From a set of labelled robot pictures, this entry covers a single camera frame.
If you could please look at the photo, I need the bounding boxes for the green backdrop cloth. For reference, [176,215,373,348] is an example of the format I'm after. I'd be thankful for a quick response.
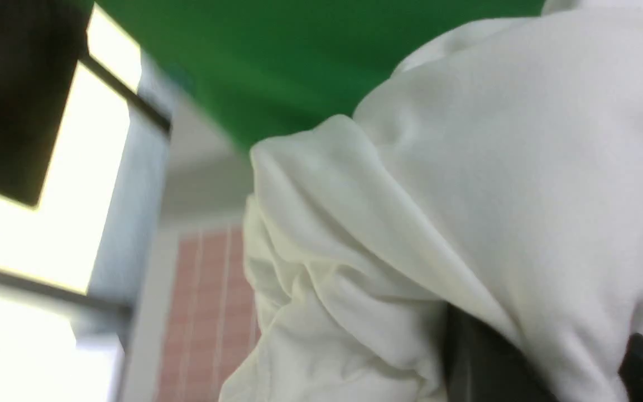
[97,1,543,151]

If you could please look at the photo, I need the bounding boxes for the white shirt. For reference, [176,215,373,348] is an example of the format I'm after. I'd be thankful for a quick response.
[219,1,643,401]

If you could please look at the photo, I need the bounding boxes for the pink checkered tablecloth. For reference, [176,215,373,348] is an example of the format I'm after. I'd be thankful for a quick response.
[155,224,260,401]

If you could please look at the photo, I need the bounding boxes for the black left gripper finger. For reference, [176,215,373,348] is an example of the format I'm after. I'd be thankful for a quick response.
[443,304,643,402]

